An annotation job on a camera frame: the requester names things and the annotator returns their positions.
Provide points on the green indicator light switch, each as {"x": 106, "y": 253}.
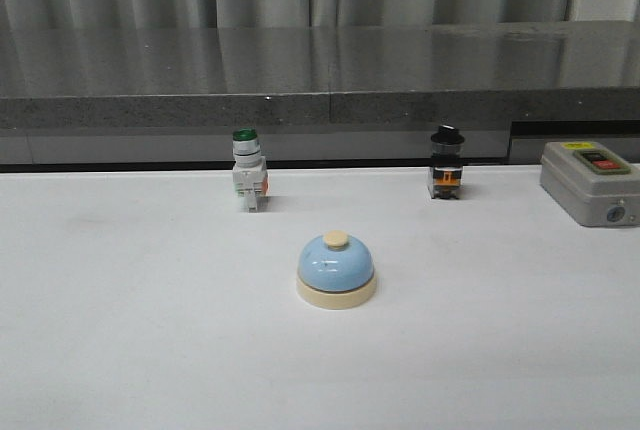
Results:
{"x": 249, "y": 173}

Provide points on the grey granite counter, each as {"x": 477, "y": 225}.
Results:
{"x": 170, "y": 98}

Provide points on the black rotary selector switch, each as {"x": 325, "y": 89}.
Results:
{"x": 445, "y": 171}

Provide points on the blue call bell cream base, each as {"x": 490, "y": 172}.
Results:
{"x": 336, "y": 272}

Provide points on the grey on off switch box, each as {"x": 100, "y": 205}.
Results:
{"x": 593, "y": 184}

